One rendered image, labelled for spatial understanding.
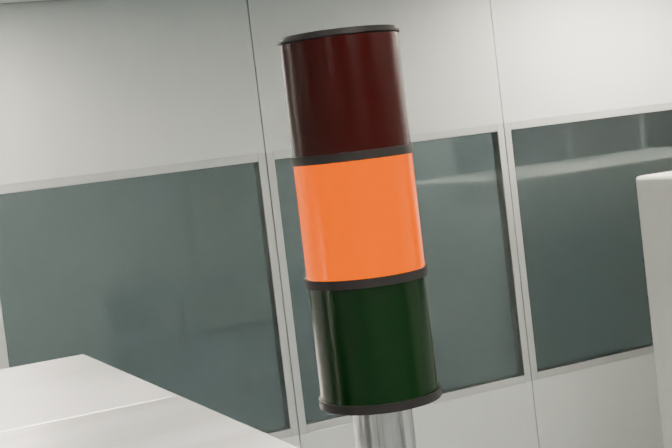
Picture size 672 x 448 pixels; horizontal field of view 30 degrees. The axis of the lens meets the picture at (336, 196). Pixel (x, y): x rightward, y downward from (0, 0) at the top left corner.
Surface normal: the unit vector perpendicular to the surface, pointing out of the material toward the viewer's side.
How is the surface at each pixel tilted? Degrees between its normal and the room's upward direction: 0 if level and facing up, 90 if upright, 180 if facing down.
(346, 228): 90
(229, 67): 90
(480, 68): 90
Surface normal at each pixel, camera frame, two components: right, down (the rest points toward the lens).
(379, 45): 0.63, -0.04
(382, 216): 0.37, 0.00
